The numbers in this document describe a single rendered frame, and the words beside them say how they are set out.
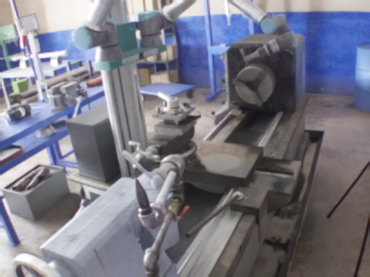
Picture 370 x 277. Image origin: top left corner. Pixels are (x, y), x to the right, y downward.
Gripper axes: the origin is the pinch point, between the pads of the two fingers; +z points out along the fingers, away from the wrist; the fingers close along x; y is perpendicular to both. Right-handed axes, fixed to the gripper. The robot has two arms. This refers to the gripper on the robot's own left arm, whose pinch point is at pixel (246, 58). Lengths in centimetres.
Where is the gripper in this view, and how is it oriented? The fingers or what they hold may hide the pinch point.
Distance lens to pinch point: 224.6
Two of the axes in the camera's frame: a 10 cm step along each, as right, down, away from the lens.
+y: -4.3, -8.7, -2.3
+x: -2.0, 3.4, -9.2
